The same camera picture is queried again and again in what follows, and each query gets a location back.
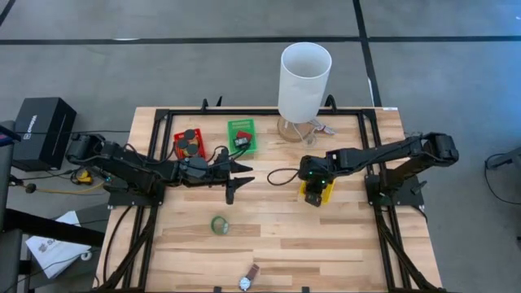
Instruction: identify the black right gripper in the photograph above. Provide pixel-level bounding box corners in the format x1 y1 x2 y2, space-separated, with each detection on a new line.
300 153 337 208

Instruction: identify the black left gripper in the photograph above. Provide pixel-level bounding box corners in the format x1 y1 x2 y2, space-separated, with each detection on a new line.
177 156 256 205

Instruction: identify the yellow plastic mesh basket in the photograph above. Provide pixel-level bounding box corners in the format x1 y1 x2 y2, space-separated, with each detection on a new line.
300 178 337 205

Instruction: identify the red plastic mesh basket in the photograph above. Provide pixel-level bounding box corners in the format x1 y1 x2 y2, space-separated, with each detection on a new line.
173 128 207 160

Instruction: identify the green plastic mesh basket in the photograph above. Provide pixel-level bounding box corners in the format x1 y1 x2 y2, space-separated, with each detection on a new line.
226 117 257 155

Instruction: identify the green round analog clock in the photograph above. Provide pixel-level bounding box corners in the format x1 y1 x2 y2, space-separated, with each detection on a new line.
210 216 230 236

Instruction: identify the white shade table lamp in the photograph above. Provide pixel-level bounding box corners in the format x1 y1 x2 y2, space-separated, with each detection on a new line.
278 42 333 144

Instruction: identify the white printed paper sheet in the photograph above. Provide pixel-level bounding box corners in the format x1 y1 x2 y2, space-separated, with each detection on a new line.
24 210 93 280

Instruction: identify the black cardboard box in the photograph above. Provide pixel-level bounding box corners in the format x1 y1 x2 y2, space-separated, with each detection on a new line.
11 96 77 172

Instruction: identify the black cart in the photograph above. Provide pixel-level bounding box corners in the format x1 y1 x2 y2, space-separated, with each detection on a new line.
0 120 106 293

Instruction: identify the black left wrist camera cable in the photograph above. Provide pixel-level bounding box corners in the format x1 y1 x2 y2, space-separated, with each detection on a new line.
205 144 250 164

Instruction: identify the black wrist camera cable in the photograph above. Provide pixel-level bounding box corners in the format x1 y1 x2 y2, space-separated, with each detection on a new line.
267 168 301 187
205 144 250 164

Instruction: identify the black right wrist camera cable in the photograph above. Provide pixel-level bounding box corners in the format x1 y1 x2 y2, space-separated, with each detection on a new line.
267 168 301 187

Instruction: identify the white lamp power cable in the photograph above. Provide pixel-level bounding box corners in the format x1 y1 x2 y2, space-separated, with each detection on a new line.
292 119 337 147

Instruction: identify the black aluminium table frame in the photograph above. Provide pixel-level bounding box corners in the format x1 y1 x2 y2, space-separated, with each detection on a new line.
97 107 444 293

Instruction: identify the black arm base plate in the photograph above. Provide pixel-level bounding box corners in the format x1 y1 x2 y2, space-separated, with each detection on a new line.
365 173 425 208
107 178 166 207

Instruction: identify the wristwatch with brown braided strap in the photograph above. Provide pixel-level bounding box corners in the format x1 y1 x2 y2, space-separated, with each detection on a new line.
238 263 261 292

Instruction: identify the black cable along frame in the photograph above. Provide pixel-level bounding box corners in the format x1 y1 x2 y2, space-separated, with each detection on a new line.
103 205 134 288

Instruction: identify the yellow cable with plug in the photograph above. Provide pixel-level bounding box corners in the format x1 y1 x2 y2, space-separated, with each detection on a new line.
36 169 107 195

